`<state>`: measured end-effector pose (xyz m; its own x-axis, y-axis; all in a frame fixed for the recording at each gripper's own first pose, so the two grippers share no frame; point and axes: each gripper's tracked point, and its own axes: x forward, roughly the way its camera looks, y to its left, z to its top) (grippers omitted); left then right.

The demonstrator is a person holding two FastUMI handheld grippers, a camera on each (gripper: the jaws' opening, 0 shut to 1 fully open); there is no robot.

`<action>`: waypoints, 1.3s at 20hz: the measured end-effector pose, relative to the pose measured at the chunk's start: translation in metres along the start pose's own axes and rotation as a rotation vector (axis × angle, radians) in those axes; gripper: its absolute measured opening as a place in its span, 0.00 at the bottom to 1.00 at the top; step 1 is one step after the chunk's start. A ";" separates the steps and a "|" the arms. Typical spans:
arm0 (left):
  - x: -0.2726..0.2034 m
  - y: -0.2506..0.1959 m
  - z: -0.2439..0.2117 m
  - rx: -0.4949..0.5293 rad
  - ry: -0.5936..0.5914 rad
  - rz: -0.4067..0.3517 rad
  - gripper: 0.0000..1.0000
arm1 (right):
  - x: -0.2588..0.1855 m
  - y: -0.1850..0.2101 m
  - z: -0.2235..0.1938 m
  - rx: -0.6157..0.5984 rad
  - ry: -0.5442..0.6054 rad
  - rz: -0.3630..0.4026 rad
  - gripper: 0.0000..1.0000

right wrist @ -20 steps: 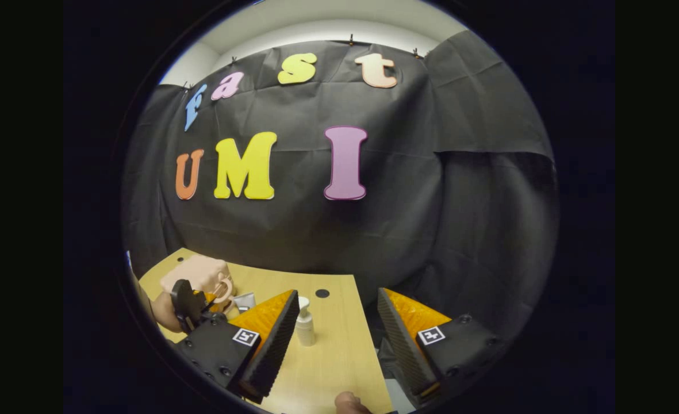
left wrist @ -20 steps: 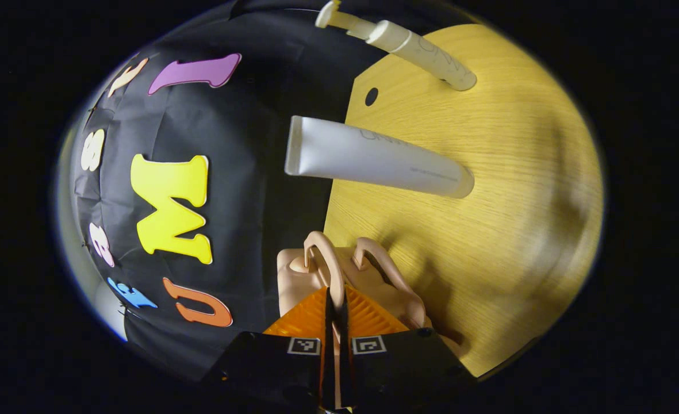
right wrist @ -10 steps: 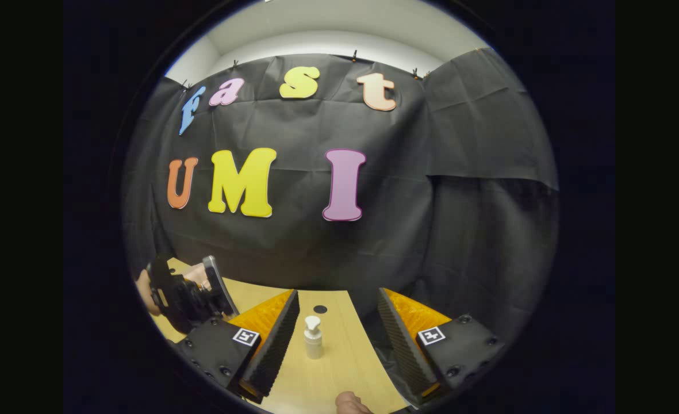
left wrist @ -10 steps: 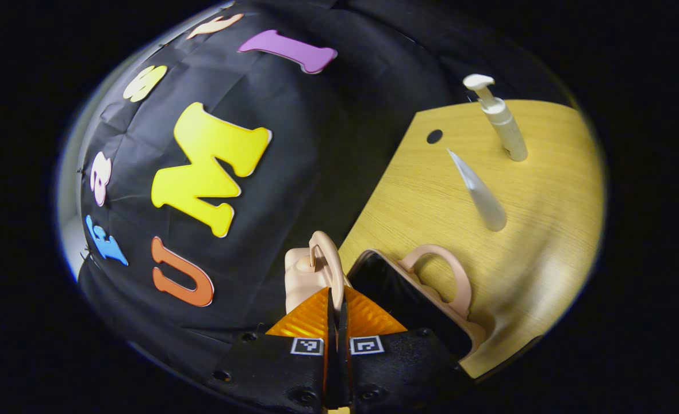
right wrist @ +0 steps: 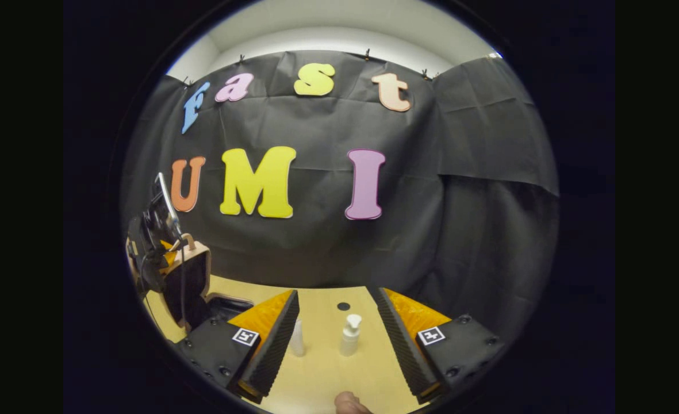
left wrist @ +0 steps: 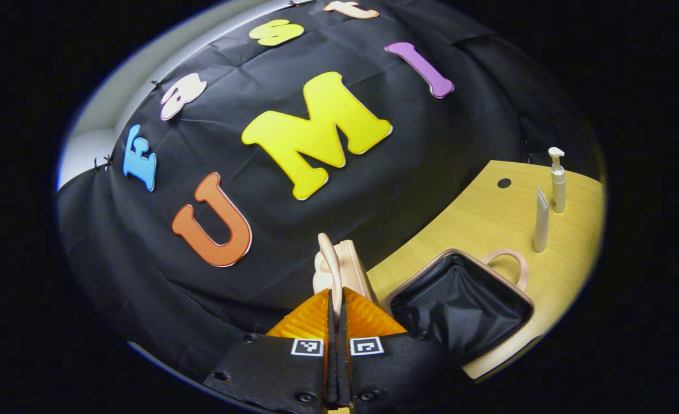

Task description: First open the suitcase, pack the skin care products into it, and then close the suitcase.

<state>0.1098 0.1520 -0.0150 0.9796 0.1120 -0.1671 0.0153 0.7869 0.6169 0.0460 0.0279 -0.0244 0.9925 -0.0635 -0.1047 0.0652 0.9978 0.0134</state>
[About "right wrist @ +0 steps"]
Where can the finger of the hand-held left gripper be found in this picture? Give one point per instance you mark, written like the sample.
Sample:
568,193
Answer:
170,254

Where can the white pump bottle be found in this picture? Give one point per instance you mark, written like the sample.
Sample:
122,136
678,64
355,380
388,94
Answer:
349,342

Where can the white squeeze tube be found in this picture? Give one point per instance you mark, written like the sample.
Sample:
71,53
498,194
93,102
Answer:
298,342

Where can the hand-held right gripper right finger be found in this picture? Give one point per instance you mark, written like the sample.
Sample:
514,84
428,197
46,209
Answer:
405,351

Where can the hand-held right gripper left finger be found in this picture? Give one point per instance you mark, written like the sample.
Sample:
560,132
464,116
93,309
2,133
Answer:
273,351

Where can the beige pink suitcase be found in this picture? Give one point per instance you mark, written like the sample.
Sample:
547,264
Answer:
202,259

